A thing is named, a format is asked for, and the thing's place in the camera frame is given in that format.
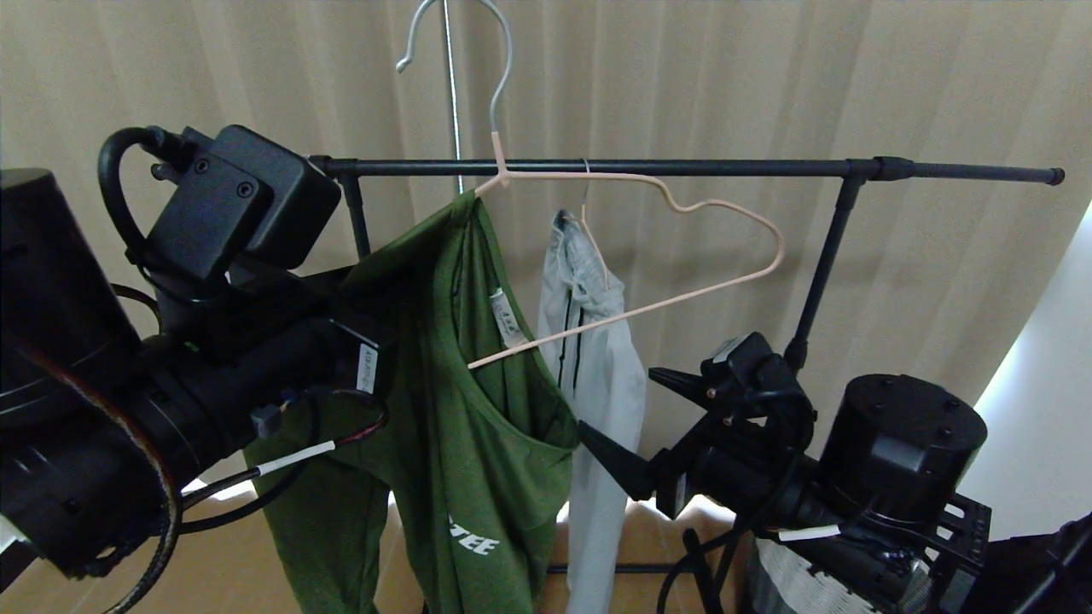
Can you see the black clothes rack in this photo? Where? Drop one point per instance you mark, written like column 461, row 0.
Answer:
column 725, row 167

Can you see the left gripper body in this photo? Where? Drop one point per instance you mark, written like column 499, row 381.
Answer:
column 256, row 358

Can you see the green garment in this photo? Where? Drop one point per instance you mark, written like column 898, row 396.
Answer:
column 478, row 443

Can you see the pink clothes hanger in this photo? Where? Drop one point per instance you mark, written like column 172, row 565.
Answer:
column 585, row 183
column 502, row 170

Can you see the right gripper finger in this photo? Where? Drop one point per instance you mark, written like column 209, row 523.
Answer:
column 687, row 388
column 623, row 465

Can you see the white laundry basket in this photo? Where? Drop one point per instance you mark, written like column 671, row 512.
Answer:
column 793, row 580

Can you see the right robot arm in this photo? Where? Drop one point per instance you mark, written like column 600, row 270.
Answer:
column 896, row 443

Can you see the pale grey shorts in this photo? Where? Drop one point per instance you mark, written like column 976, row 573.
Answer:
column 601, row 384

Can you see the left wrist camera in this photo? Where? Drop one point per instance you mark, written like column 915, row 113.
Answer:
column 239, row 196

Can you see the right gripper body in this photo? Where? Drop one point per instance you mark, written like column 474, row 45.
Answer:
column 742, row 477

